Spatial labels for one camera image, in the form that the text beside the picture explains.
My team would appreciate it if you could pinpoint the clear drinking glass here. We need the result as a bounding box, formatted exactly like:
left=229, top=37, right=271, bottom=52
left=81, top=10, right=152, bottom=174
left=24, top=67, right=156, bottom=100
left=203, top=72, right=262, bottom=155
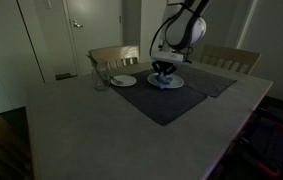
left=90, top=61, right=111, bottom=92

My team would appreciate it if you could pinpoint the blue cloth towel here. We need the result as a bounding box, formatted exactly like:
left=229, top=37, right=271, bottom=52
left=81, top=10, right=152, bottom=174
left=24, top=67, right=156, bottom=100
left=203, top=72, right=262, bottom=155
left=155, top=72, right=175, bottom=90

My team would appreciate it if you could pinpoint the smaller white plate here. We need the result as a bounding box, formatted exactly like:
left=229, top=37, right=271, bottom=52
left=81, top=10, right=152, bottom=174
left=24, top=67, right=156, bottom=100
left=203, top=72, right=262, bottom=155
left=110, top=74, right=138, bottom=88

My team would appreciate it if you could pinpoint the metal door handle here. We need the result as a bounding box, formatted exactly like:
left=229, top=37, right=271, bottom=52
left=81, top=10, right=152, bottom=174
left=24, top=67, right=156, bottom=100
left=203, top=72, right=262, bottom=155
left=71, top=19, right=84, bottom=29

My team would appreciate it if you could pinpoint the white door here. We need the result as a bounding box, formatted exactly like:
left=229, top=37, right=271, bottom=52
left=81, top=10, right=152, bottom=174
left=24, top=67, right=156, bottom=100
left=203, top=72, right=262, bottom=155
left=62, top=0, right=124, bottom=76

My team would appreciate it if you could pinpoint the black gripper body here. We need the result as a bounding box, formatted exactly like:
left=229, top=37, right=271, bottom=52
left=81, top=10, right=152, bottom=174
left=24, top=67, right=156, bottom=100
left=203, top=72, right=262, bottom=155
left=151, top=61, right=178, bottom=72

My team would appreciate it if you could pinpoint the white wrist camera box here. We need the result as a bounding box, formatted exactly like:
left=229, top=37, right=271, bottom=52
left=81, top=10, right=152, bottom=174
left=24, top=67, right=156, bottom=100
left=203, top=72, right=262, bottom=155
left=150, top=51, right=185, bottom=65

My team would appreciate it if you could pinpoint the metal spoon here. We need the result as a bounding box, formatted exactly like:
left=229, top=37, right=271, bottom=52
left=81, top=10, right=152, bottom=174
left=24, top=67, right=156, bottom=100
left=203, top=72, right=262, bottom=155
left=109, top=75, right=125, bottom=85

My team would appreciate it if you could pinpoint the small dark placemat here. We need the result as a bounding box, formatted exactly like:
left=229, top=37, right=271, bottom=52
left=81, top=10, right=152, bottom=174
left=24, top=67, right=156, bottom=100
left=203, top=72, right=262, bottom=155
left=170, top=63, right=238, bottom=99

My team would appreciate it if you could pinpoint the black stand with red handle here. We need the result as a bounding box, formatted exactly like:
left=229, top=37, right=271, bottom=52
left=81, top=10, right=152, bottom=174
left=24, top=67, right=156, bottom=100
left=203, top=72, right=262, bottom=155
left=237, top=139, right=281, bottom=178

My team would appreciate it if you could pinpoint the large dark placemat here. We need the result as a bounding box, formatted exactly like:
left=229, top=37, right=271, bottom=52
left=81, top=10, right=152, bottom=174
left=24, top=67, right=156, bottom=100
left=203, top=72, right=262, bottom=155
left=109, top=66, right=209, bottom=127

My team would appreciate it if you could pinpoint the bigger white plate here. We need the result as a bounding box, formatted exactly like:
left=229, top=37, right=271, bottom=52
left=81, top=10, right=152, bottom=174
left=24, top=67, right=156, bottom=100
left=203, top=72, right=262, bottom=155
left=146, top=72, right=185, bottom=90

